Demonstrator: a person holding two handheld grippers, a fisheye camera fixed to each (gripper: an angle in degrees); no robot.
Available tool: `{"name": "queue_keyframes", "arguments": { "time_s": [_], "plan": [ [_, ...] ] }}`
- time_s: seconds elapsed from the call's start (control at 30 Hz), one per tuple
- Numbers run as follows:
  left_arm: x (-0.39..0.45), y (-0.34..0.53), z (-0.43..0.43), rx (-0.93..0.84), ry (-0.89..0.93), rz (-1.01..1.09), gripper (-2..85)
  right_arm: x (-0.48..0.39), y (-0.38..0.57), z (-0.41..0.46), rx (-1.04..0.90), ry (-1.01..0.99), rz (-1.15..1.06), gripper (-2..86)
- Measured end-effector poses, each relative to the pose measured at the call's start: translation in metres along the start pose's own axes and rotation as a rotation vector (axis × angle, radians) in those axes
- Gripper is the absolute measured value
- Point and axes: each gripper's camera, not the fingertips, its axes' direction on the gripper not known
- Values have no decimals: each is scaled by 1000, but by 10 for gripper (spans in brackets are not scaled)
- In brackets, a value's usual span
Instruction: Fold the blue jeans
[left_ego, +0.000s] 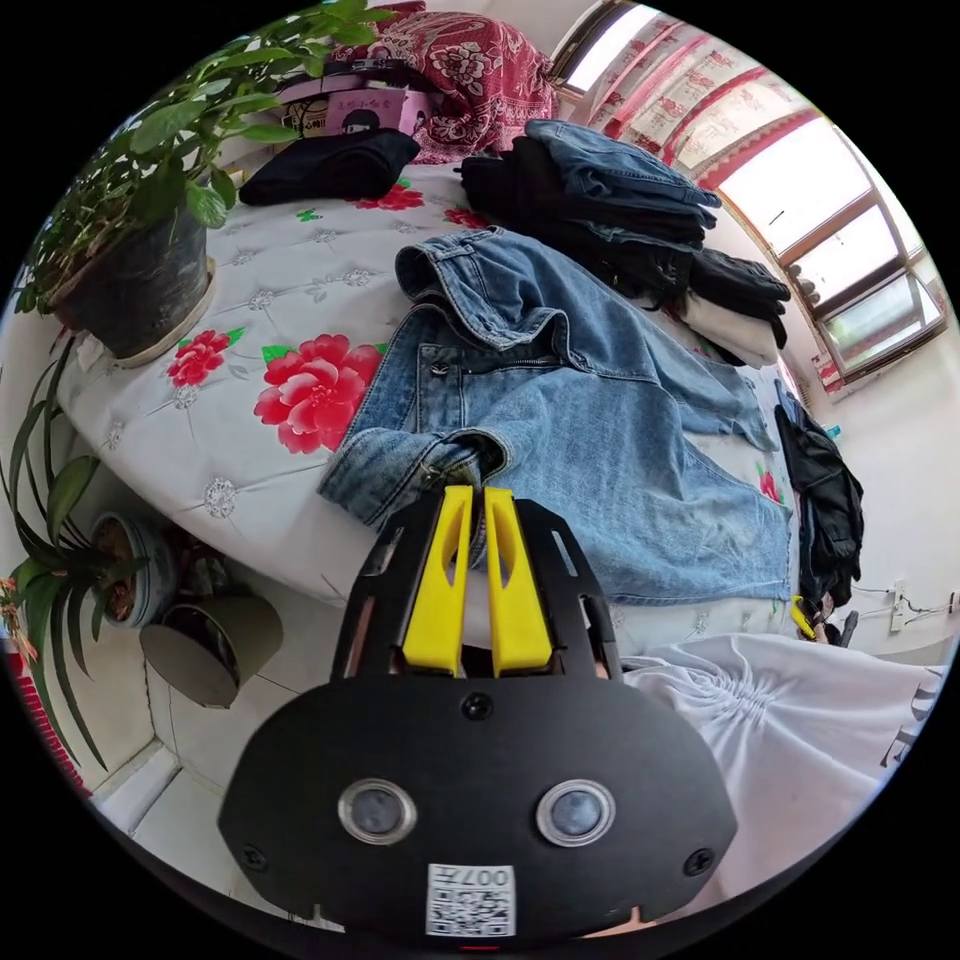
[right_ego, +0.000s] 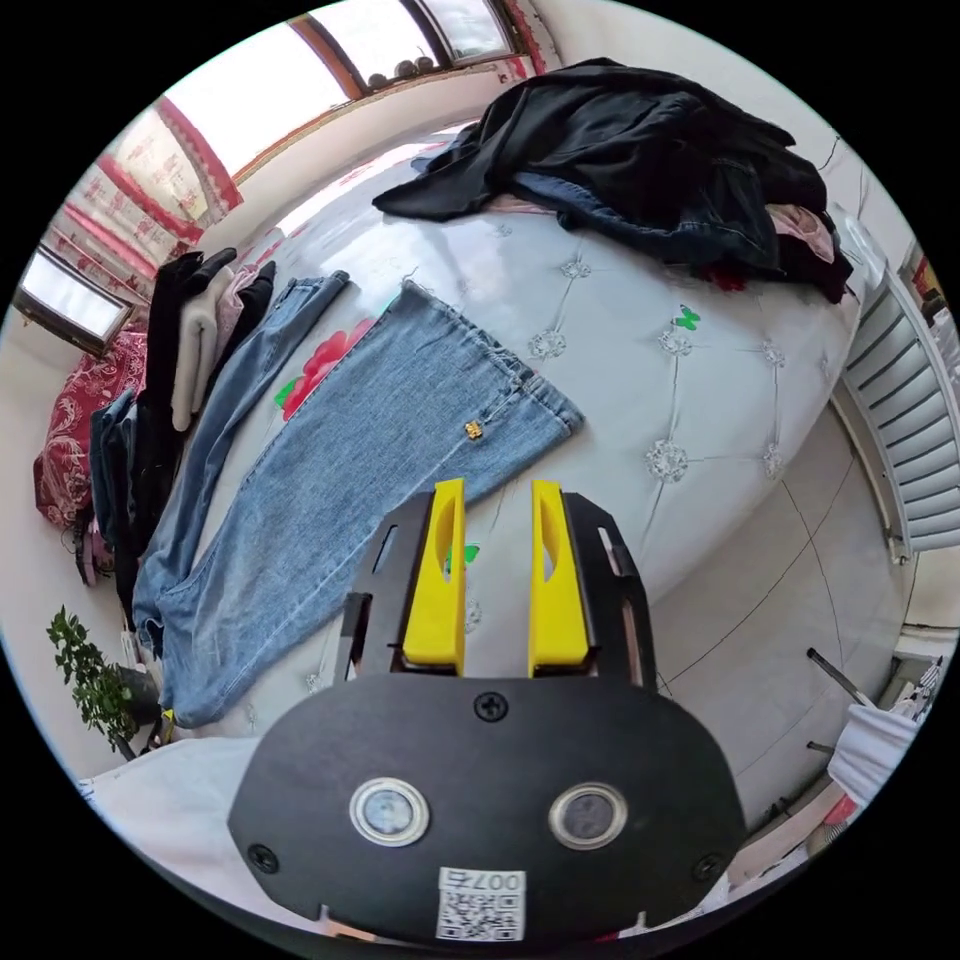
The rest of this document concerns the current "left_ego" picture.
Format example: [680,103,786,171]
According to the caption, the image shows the black hanging jacket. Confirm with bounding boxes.
[773,380,865,610]

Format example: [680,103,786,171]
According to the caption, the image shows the olive round bin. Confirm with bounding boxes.
[139,595,286,711]

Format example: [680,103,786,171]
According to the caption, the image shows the leafy plant in black pot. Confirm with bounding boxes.
[13,0,399,370]

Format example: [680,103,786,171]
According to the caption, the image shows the black folded garment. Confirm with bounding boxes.
[238,128,422,208]

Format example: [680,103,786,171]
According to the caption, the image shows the pink carton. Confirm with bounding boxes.
[281,88,423,141]

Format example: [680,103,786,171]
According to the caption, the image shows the red patterned curtain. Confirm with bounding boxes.
[553,0,820,175]

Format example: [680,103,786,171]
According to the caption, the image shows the bed with floral quilt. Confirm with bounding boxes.
[56,161,798,655]

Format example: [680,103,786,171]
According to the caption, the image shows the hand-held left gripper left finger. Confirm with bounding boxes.
[402,485,476,670]

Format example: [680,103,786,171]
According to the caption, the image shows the long-leaved plant in blue pot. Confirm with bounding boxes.
[0,337,180,775]

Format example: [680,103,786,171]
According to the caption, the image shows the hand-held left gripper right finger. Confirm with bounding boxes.
[484,487,555,673]

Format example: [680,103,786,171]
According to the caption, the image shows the red floral blanket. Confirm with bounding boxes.
[329,10,561,168]

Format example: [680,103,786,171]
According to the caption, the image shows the person's body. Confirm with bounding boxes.
[620,632,948,905]

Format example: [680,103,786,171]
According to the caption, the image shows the window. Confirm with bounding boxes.
[703,112,948,385]

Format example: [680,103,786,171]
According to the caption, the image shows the blue jeans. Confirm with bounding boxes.
[318,228,795,606]

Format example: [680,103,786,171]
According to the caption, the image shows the pile of clothes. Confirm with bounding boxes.
[459,118,793,369]

